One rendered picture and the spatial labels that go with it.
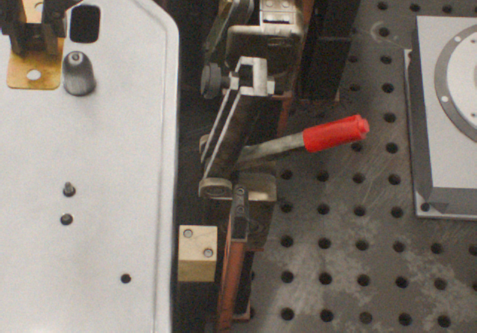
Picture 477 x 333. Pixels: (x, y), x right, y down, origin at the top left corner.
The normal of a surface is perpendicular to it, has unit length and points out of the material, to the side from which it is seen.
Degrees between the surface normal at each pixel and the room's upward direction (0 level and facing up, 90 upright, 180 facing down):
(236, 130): 90
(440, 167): 2
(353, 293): 0
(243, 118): 90
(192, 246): 0
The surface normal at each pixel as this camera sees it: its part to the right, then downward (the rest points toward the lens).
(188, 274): 0.00, 0.88
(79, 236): 0.07, -0.48
